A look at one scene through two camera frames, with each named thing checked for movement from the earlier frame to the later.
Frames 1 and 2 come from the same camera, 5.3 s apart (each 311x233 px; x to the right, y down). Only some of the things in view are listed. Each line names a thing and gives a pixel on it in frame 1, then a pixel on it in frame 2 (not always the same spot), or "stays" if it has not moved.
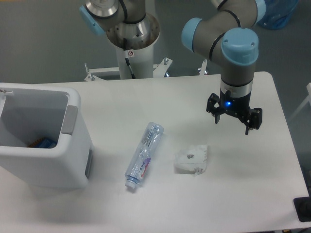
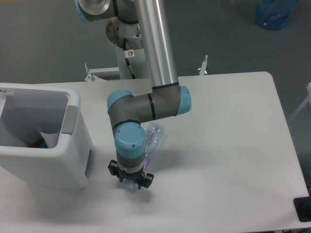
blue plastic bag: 278,13 stays
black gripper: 238,106 to 140,178
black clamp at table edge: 302,207 stays
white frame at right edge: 308,99 stays
